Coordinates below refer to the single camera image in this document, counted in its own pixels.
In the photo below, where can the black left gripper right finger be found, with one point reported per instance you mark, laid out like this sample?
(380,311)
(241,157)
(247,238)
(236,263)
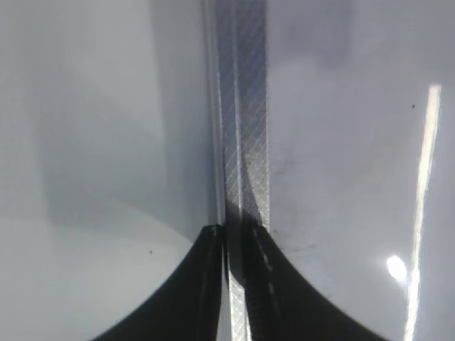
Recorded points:
(281,303)

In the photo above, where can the white framed whiteboard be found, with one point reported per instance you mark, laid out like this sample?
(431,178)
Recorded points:
(334,130)

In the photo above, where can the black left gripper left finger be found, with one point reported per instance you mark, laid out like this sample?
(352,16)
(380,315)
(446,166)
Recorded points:
(187,305)

